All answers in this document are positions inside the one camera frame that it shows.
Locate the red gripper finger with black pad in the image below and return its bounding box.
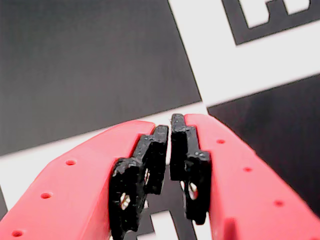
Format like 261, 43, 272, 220
169, 113, 320, 240
0, 119, 170, 240

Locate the black white marker checkerboard mat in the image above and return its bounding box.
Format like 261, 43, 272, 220
0, 0, 320, 240

